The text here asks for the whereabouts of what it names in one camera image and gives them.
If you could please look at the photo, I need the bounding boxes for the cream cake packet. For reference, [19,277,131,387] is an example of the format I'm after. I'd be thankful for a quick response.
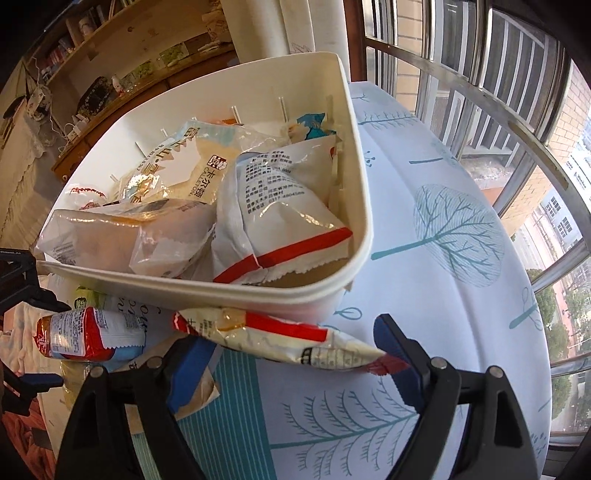
[115,119,260,205]

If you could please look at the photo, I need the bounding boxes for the white curtain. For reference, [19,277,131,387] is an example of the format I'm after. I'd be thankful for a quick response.
[220,0,352,86]

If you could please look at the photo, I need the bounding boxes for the white tree-print tablecloth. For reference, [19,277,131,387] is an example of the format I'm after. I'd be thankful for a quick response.
[129,80,555,480]

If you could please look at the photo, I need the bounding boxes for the red white and blue packet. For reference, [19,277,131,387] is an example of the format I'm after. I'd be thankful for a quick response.
[36,306,147,361]

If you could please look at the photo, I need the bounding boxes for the white power strip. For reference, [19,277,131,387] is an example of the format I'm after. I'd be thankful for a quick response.
[25,82,53,119]

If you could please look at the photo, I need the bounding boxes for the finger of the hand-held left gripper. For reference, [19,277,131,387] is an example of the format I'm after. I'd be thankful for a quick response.
[0,248,73,315]
[0,374,64,417]

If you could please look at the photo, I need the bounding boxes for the wooden desk with drawers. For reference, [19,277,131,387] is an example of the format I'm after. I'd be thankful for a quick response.
[50,44,239,186]

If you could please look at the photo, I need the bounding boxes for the light blue snack packet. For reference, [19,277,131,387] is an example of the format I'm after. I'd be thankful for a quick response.
[285,113,339,142]

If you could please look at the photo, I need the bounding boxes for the pink cloth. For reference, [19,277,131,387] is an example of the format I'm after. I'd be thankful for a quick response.
[0,406,62,480]

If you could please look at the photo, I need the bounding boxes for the white lace cloth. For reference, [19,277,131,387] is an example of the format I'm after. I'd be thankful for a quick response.
[0,110,62,251]

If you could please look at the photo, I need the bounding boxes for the white plastic basket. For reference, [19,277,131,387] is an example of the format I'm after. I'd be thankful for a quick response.
[34,52,376,325]

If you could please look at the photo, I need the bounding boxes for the metal window guard rails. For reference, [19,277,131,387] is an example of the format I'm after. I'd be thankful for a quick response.
[344,0,591,445]

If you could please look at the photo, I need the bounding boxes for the yellow green packet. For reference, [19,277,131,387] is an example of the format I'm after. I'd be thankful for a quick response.
[73,286,117,311]

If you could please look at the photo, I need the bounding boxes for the clear bread bag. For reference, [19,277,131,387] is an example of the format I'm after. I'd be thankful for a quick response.
[36,198,219,278]

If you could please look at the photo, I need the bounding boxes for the wooden bookshelf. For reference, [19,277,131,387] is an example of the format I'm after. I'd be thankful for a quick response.
[22,0,232,95]

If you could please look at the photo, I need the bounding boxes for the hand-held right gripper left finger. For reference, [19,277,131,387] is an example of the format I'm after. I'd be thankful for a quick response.
[55,338,219,480]

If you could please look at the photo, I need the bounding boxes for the clear packet red print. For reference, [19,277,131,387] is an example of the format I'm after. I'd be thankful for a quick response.
[68,183,110,209]

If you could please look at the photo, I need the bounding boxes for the red and cream snack packet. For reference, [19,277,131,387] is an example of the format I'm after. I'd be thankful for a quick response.
[172,307,410,378]

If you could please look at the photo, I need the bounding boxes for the dark floral tin box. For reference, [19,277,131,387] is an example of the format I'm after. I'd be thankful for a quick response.
[76,76,122,122]

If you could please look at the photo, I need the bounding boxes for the white foil snack packet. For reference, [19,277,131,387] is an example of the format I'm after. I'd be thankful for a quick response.
[211,137,355,285]

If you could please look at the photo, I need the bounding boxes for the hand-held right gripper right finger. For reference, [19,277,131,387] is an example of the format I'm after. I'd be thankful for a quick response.
[373,314,541,480]

